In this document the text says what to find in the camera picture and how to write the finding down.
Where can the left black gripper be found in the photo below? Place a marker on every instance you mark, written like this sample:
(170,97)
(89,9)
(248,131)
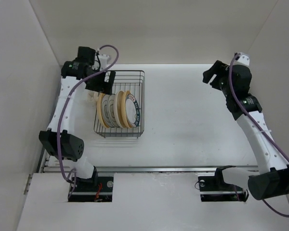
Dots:
(100,87)

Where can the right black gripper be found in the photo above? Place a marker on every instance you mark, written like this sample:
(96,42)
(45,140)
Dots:
(219,68)

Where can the yellow bear plate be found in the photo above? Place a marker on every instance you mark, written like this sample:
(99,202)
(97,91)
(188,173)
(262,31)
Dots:
(99,111)

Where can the white plate green outline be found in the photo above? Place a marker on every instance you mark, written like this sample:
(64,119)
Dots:
(105,111)

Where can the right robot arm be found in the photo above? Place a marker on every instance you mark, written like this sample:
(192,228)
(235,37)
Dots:
(272,180)

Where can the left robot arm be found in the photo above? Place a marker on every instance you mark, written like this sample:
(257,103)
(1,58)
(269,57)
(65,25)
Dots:
(86,72)

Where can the yellow plate in rack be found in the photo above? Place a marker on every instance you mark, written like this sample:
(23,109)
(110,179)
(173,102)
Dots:
(123,109)

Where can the cream white plate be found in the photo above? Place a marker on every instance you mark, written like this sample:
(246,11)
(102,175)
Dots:
(117,109)

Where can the white plate dark green band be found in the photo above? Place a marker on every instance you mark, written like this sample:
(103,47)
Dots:
(132,110)

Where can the grey wire dish rack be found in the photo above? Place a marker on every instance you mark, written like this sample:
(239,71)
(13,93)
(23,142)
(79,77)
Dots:
(134,81)

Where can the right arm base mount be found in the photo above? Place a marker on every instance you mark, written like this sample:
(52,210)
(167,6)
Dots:
(211,191)

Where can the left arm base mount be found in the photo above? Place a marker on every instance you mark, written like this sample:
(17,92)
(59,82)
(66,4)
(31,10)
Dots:
(100,191)

